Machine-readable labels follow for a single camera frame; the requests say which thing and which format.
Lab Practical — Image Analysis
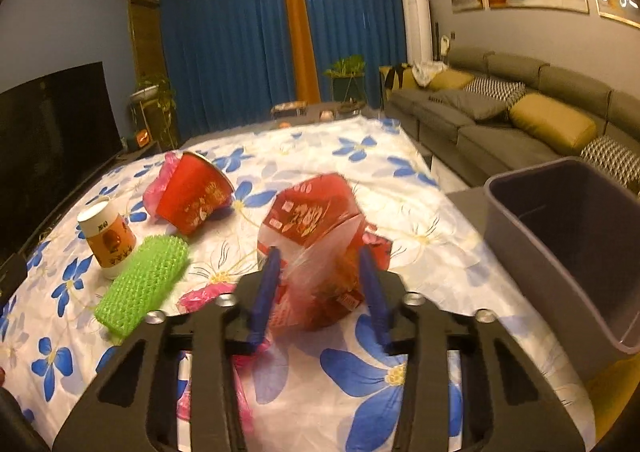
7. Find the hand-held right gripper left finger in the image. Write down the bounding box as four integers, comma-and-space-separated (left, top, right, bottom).
52, 247, 283, 452

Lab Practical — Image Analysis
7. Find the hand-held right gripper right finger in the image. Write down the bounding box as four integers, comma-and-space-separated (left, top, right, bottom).
357, 248, 586, 452

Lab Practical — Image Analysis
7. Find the pink plastic bag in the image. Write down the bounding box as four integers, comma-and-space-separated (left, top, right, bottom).
176, 282, 273, 433
142, 152, 183, 219

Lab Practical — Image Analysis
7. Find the red snack bag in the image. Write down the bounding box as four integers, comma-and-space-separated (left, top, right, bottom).
256, 173, 393, 332

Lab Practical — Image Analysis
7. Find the red instant noodle cup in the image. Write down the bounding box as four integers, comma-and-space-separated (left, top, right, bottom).
156, 151, 235, 236

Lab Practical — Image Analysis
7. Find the white orange paper cup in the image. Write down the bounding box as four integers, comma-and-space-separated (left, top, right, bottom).
76, 196, 137, 280

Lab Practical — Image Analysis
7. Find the grey plastic bin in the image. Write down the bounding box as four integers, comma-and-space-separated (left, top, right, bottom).
482, 156, 640, 357

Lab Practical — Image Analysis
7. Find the blue floral tablecloth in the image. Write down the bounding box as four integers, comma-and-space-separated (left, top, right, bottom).
0, 115, 596, 452

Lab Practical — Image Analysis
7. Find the flat cardboard box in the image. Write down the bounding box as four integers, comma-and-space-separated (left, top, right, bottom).
271, 101, 307, 119

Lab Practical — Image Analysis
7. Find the dark glass coffee table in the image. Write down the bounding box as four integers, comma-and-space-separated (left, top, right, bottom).
270, 100, 386, 125

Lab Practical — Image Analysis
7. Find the grey sectional sofa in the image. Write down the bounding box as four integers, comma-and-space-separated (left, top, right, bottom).
380, 47, 640, 203

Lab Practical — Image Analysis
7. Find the flat grey cushion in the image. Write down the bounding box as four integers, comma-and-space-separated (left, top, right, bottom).
432, 90, 507, 121

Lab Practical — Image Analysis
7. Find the black garment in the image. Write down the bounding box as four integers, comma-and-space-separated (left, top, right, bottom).
382, 63, 411, 93

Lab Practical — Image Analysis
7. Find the potted plant dark green pot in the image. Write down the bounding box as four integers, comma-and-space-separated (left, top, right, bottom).
324, 55, 368, 103

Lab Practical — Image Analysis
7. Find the trailing plant white pot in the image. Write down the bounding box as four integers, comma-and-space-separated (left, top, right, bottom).
131, 75, 178, 148

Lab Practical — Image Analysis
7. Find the small yellow cushion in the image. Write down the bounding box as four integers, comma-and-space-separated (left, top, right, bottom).
427, 68, 475, 92

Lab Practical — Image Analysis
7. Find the white cloth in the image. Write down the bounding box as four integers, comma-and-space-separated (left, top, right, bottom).
411, 60, 448, 86

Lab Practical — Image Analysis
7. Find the black white diamond cushion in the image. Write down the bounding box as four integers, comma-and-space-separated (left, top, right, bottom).
462, 75, 526, 106

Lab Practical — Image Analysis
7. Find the large yellow cushion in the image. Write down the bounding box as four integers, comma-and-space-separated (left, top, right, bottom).
509, 92, 598, 155

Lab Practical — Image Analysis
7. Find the blue curtain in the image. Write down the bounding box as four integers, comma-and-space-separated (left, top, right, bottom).
159, 0, 296, 143
300, 0, 421, 103

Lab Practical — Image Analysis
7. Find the black television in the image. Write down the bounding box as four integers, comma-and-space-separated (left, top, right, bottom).
0, 61, 125, 263

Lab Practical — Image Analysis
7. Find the white stick vacuum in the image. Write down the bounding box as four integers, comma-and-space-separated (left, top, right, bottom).
434, 22, 451, 61

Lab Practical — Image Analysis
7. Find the orange curtain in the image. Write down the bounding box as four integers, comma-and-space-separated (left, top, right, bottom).
277, 0, 322, 106

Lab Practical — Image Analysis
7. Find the white tower air conditioner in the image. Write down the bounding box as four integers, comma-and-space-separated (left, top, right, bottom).
401, 0, 433, 64

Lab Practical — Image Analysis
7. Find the black white houndstooth cushion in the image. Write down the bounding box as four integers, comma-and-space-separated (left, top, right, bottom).
580, 135, 640, 188

